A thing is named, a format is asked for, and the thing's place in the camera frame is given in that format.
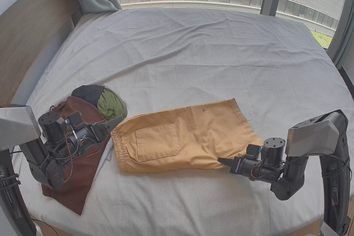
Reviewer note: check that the green garment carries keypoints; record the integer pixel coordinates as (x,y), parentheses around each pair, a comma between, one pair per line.
(112,107)

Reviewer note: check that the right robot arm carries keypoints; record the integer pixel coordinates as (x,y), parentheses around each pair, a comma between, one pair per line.
(312,135)

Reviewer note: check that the black garment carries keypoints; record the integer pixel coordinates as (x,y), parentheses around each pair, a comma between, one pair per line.
(85,93)

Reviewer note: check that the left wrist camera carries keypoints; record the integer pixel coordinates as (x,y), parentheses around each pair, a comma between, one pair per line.
(76,118)

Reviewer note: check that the brown shorts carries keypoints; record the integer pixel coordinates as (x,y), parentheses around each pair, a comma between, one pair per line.
(80,182)

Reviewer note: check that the tan shorts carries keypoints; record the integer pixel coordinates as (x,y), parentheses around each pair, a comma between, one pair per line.
(188,135)

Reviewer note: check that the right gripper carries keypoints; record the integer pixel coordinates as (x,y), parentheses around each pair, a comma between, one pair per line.
(249,168)

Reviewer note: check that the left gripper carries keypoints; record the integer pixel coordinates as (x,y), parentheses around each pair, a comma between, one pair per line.
(83,136)

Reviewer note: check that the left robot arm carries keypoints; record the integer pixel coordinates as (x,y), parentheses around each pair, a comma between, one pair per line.
(16,127)

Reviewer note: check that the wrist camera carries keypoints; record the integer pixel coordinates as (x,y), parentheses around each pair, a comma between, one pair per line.
(76,118)
(252,149)

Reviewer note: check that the white garment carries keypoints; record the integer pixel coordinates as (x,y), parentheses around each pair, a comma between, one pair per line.
(106,154)

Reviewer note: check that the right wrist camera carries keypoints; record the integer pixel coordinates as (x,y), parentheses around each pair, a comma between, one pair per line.
(252,149)

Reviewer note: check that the bed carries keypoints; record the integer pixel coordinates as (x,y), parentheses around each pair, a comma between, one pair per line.
(193,49)

